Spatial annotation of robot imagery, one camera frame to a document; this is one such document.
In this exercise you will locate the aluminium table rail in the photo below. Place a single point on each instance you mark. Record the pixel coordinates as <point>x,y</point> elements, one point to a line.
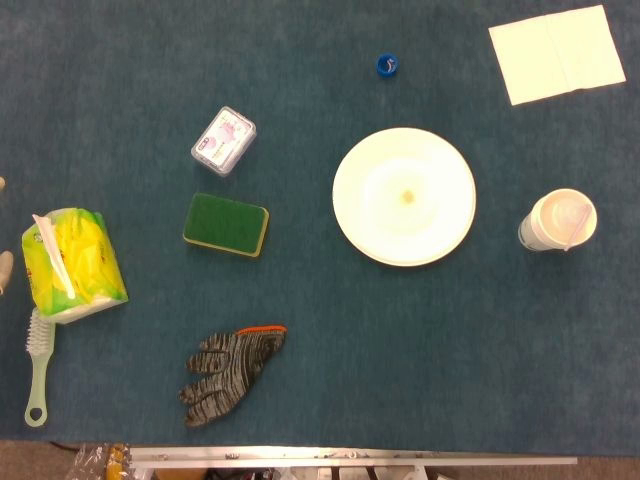
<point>350,457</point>

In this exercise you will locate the white cup with straw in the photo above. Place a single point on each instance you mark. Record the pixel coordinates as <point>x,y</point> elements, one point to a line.
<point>537,235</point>

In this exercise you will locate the clear plastic tube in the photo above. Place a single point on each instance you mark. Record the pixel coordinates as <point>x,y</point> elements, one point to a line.
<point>577,226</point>

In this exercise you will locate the white paper napkin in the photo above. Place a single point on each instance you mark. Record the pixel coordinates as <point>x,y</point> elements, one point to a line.
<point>555,55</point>

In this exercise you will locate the grey striped work glove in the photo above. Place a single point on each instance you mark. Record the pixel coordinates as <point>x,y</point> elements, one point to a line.
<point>230,370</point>

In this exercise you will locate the mint green brush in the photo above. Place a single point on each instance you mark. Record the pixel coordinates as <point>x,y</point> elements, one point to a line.
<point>40,370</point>

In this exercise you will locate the white round plate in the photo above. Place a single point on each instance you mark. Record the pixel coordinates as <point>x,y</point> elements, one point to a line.
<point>400,230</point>

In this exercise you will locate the clear box purple label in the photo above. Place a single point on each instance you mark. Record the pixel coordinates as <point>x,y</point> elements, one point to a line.
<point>223,140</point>

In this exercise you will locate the yellow green tissue pack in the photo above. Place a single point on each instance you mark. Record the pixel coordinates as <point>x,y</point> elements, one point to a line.
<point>90,260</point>

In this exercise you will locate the blue bottle cap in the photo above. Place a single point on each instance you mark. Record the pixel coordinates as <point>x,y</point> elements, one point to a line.
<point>387,66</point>

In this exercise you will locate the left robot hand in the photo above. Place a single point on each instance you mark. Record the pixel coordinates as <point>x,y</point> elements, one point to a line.
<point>6,267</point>

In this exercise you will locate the green yellow sponge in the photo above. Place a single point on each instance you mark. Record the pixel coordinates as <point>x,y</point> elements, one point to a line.
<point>225,225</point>

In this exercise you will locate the crinkled clear plastic bag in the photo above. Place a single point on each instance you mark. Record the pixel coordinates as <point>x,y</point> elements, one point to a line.
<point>95,462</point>

